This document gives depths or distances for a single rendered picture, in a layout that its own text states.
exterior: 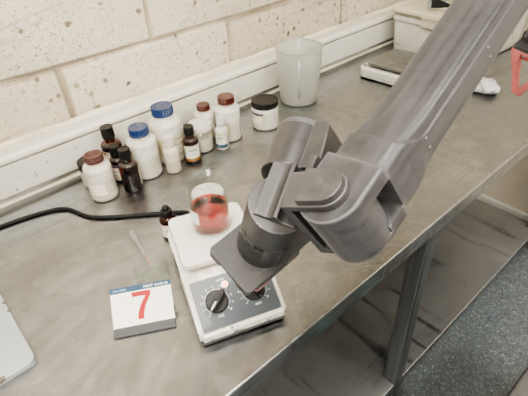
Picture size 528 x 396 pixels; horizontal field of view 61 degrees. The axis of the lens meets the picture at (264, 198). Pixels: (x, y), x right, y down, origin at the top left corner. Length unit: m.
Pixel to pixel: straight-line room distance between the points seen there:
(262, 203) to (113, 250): 0.49
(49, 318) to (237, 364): 0.31
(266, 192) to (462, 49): 0.21
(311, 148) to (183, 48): 0.78
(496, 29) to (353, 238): 0.23
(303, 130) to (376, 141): 0.09
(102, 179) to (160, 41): 0.37
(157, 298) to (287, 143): 0.37
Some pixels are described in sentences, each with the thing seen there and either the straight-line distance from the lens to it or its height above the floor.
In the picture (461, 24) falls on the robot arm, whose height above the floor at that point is 1.17.
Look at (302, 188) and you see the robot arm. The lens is 0.35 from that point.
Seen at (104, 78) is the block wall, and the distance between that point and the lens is 1.08.
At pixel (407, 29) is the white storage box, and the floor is 0.83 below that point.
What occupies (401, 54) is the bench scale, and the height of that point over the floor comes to 0.80.
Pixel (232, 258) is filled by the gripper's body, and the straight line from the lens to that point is 0.49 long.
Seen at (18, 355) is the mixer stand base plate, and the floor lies 0.76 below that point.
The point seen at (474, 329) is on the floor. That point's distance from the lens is 1.72.
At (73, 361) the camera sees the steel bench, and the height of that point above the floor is 0.75.
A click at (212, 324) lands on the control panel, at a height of 0.78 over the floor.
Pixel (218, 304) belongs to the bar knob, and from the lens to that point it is 0.65.
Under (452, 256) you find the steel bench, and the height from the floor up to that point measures 0.08.
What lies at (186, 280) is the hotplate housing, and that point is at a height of 0.82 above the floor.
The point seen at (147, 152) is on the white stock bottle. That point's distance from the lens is 0.97.
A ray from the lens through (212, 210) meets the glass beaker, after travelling 0.65.
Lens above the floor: 1.29
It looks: 37 degrees down
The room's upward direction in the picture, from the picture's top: 3 degrees counter-clockwise
